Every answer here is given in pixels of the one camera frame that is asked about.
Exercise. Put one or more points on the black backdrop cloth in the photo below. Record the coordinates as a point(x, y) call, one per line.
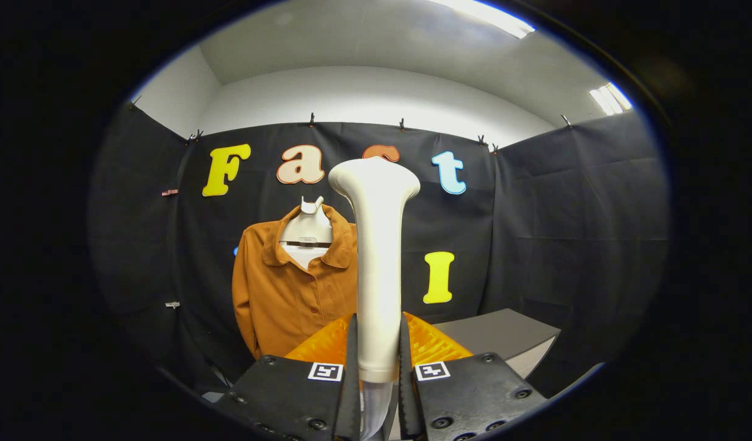
point(565, 245)

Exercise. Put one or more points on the brown button-up shirt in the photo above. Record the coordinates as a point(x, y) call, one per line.
point(284, 294)

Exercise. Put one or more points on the small ceiling light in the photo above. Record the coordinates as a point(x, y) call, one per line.
point(610, 99)

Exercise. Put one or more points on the grey cabinet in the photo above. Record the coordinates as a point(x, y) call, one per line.
point(504, 334)

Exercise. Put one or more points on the white mannequin torso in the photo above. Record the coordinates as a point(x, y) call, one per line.
point(308, 229)

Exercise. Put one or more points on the row of black clips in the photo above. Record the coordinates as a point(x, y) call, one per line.
point(312, 118)

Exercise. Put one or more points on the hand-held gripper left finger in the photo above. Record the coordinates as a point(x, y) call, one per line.
point(290, 398)

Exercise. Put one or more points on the long ceiling light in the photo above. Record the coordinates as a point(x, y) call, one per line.
point(486, 15)

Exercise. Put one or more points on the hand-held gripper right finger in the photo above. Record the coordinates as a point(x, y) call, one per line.
point(467, 398)

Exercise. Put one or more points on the white garment steamer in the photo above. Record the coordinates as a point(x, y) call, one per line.
point(379, 257)

